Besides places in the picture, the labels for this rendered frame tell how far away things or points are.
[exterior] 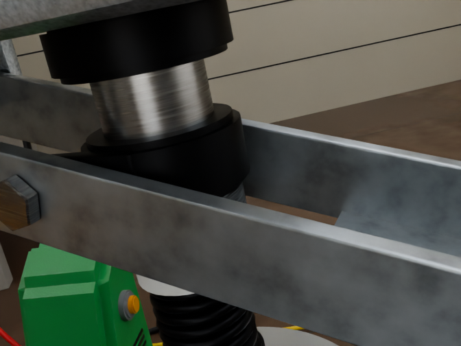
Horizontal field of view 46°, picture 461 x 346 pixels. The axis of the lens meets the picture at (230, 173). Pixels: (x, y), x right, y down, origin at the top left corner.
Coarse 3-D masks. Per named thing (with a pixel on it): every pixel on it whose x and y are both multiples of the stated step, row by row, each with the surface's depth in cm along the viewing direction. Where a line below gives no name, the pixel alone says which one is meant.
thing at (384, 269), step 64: (0, 128) 43; (64, 128) 40; (256, 128) 34; (0, 192) 27; (64, 192) 27; (128, 192) 25; (192, 192) 25; (256, 192) 35; (320, 192) 34; (384, 192) 32; (448, 192) 30; (128, 256) 27; (192, 256) 25; (256, 256) 24; (320, 256) 22; (384, 256) 21; (448, 256) 21; (320, 320) 24; (384, 320) 22; (448, 320) 21
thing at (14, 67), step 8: (8, 40) 43; (0, 48) 43; (8, 48) 43; (0, 56) 43; (8, 56) 43; (16, 56) 44; (0, 64) 43; (8, 64) 43; (16, 64) 44; (8, 72) 43; (16, 72) 44
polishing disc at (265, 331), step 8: (264, 328) 46; (272, 328) 46; (280, 328) 46; (264, 336) 45; (272, 336) 45; (280, 336) 45; (288, 336) 44; (296, 336) 44; (304, 336) 44; (312, 336) 44; (272, 344) 44; (280, 344) 44; (288, 344) 44; (296, 344) 43; (304, 344) 43; (312, 344) 43; (320, 344) 43; (328, 344) 43
